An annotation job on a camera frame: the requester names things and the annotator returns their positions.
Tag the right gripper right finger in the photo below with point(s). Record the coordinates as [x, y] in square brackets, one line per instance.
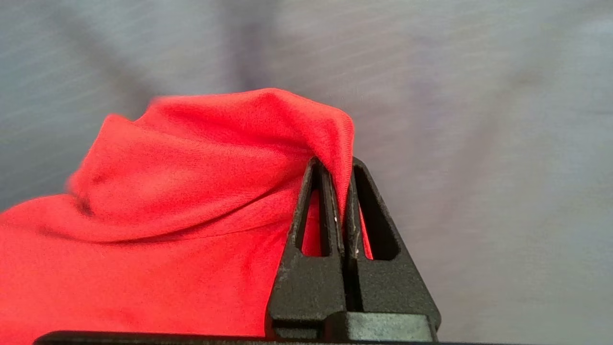
[392, 287]

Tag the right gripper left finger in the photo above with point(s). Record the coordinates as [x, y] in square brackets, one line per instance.
[306, 287]

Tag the red printed t-shirt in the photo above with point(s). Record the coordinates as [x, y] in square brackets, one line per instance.
[167, 215]

